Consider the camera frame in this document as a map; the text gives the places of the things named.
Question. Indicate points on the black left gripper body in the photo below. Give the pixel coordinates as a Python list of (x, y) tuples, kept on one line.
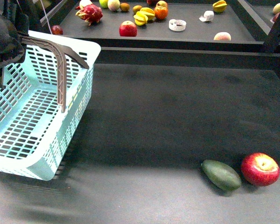
[(13, 25)]

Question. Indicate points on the light blue plastic basket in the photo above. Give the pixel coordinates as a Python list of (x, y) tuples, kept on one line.
[(35, 131)]

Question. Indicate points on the dark red plum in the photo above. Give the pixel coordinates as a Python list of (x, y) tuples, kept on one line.
[(56, 30)]

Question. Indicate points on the white pink fruit top left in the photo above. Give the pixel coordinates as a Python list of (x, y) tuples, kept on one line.
[(84, 3)]

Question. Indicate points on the pink dragon fruit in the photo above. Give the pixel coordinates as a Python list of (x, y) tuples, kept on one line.
[(90, 14)]

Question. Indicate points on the green apple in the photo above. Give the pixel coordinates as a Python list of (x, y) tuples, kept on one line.
[(104, 3)]

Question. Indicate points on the beige round melon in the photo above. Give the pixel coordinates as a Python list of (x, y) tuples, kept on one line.
[(113, 5)]

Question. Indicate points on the brown kiwi left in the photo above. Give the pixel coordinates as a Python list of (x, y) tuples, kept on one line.
[(125, 7)]

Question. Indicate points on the brown kiwi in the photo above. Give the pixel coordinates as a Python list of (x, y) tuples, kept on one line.
[(137, 8), (125, 7)]

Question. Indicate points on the red apple on shelf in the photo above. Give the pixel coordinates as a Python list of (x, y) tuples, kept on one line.
[(128, 29)]

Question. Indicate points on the brown kiwi right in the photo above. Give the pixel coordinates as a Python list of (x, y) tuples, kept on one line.
[(137, 8)]

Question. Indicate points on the yellow starfruit left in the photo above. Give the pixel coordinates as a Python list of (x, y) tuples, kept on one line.
[(140, 18)]

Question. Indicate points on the yellow starfruit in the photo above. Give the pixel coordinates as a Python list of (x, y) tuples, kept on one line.
[(219, 6), (148, 12), (140, 18)]

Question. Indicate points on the yellow starfruit behind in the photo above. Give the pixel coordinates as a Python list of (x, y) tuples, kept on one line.
[(148, 12)]

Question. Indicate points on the orange persimmon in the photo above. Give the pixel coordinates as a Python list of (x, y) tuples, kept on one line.
[(161, 12)]

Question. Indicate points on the red yellow apple behind persimmon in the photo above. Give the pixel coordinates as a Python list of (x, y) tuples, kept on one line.
[(162, 3)]

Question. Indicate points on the white tape roll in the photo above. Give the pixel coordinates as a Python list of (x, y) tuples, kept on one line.
[(177, 25)]

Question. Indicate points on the white crumpled label roll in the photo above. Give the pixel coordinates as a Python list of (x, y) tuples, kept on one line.
[(207, 16)]

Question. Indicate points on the yellow starfruit far right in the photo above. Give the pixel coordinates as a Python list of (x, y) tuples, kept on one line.
[(219, 6)]

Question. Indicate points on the pale peach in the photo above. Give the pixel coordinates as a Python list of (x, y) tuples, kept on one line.
[(222, 36)]

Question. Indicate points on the green avocado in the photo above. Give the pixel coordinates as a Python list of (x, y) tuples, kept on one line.
[(221, 175)]

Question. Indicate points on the pale fruit far right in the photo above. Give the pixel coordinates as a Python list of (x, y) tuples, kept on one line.
[(276, 9)]

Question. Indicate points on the red apple near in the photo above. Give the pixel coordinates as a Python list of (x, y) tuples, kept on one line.
[(260, 169)]

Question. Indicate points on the black shelf post left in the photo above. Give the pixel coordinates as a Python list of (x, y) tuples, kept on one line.
[(28, 8)]

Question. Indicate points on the black shelf post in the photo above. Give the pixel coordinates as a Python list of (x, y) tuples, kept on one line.
[(28, 8), (273, 39)]

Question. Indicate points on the black shelf post right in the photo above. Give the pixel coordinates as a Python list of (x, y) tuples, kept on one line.
[(273, 39)]

